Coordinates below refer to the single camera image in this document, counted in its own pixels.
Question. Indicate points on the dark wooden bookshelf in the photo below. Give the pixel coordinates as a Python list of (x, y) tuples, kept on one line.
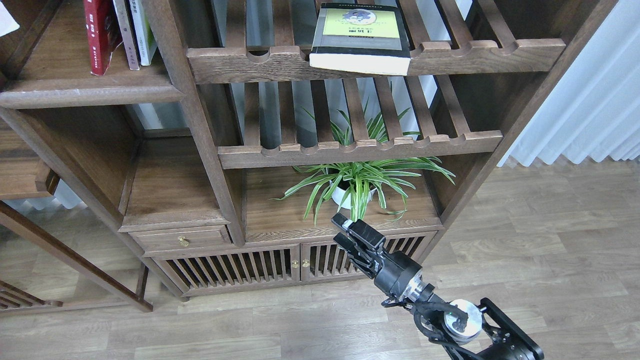
[(196, 143)]

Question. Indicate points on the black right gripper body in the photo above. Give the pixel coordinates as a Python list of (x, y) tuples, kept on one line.
[(395, 274)]

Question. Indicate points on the yellow and black thick book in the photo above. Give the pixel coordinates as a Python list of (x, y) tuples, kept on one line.
[(360, 38)]

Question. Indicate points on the brass drawer knob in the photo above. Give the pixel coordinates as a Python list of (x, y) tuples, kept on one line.
[(183, 241)]

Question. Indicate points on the white plant pot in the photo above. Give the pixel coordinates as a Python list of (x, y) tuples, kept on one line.
[(353, 196)]

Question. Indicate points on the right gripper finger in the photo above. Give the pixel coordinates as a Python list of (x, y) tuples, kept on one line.
[(344, 242), (342, 222)]

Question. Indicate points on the white pleated curtain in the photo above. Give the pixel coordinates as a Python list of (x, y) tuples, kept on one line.
[(594, 111)]

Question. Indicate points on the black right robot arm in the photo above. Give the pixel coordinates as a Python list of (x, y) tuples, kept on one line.
[(466, 331)]

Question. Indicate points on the green spider plant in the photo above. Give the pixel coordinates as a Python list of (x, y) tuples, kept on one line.
[(393, 173)]

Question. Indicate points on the red rescue guide book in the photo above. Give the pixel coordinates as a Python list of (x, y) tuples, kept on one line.
[(103, 33)]

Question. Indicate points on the pale lilac white book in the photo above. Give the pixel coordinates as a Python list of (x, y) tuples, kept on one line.
[(8, 23)]

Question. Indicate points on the white green upright book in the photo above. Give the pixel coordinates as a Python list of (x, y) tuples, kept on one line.
[(147, 45)]

